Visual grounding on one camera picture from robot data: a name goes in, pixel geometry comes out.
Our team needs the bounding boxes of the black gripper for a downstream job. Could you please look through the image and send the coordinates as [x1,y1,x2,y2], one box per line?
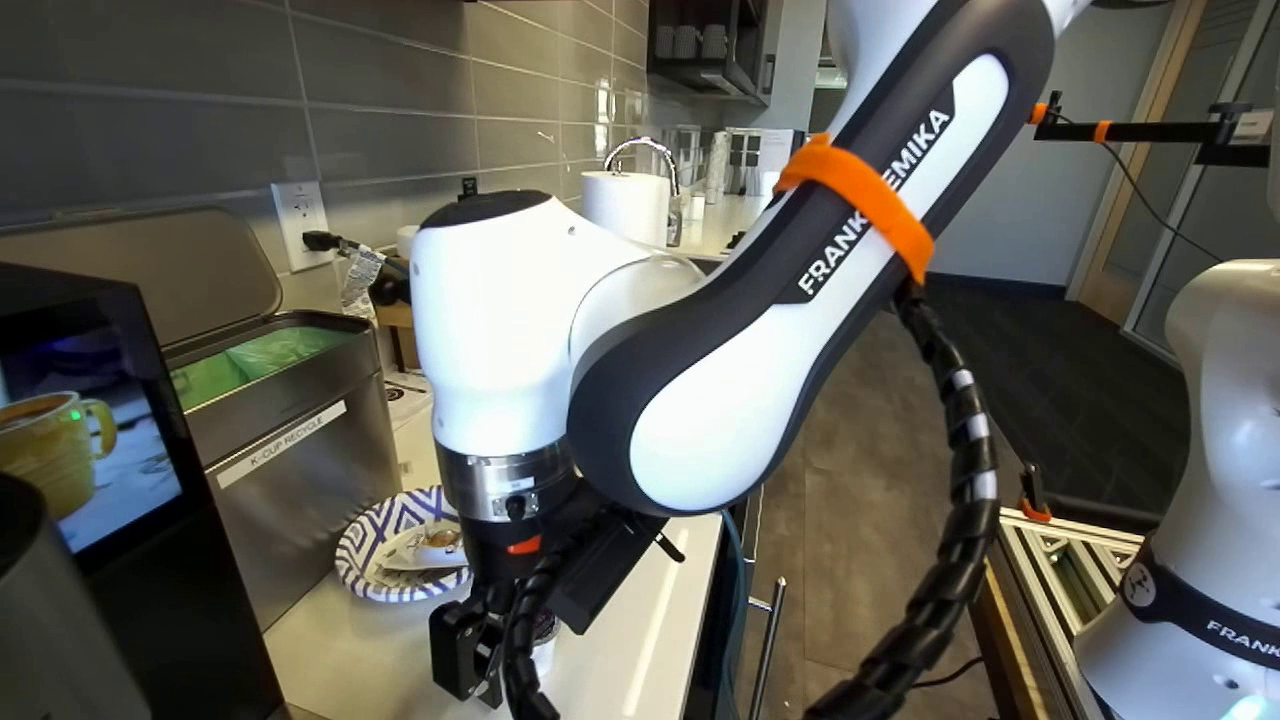
[423,510,592,710]

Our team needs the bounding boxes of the silver metal bin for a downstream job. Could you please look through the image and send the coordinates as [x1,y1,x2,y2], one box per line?
[165,309,407,630]

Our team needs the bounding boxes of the black coffee machine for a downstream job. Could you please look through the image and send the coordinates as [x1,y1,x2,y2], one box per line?
[0,256,293,720]

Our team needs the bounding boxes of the white paper towel roll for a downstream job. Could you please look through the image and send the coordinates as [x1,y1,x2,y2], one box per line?
[578,165,673,250]

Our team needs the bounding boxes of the silver coffee carafe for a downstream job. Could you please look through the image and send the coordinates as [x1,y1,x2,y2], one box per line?
[0,471,151,720]

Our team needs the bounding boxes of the white toaster appliance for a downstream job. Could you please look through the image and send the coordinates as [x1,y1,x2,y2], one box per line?
[700,123,807,209]

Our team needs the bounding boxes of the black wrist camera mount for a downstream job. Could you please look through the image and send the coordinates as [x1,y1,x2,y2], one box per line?
[534,505,673,641]

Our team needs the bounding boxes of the silver cabinet handle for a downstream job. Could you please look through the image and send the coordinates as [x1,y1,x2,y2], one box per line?
[738,572,791,720]

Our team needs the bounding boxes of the black power cable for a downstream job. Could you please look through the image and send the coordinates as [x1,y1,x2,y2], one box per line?
[300,222,412,293]

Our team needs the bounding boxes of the white wall outlet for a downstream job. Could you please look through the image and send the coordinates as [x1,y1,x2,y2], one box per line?
[266,175,336,281]

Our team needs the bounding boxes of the black corrugated cable conduit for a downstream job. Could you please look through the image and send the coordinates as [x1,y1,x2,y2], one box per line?
[798,282,1007,720]

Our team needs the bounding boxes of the orange velcro strap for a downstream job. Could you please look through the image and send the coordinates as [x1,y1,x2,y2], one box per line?
[773,127,939,287]

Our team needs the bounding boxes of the aluminium profile frame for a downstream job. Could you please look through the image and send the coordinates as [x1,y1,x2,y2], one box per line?
[976,500,1152,720]

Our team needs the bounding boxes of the black camera pole orange clamps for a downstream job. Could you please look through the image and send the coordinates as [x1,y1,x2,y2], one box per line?
[1022,88,1280,173]

